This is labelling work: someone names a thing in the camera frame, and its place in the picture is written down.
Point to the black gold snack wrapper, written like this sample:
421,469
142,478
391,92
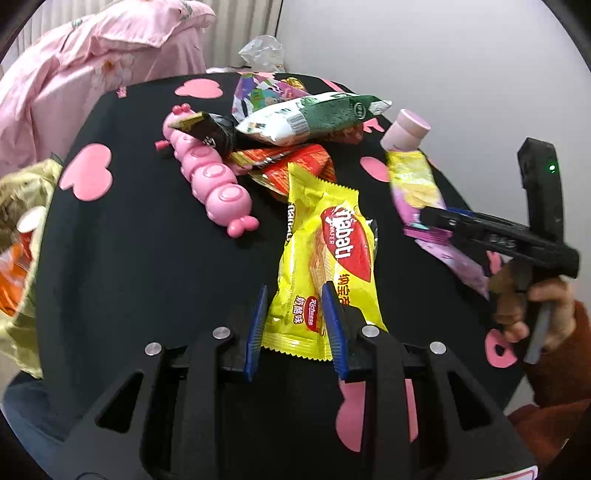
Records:
211,129

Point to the black pink heart table mat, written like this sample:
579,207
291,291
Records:
128,284

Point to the red sleeve right forearm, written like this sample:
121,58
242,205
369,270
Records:
561,383

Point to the pink caterpillar toy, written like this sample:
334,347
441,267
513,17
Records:
213,183

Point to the red orange snack packet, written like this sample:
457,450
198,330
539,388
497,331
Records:
268,167

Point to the green white snack bag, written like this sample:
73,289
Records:
309,117

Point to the person's right hand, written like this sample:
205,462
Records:
511,307

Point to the person's blue jeans leg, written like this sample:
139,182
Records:
39,428

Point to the yellow plastic trash bag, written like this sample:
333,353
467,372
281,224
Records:
25,198

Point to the colourful purple snack packet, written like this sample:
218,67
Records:
256,91

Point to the gold candy wrapper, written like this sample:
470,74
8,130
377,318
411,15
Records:
295,82

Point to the yellow wafer snack packet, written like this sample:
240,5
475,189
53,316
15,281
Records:
328,239

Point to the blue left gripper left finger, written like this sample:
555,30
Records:
254,341

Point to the pink floral duvet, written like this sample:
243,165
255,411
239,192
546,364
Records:
49,91

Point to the white plastic bag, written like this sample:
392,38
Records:
263,54

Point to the pink long snack wrapper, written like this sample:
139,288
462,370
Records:
413,188

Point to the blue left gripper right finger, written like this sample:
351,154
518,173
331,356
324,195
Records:
338,339

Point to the pink cylindrical bottle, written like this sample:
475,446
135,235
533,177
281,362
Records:
406,133

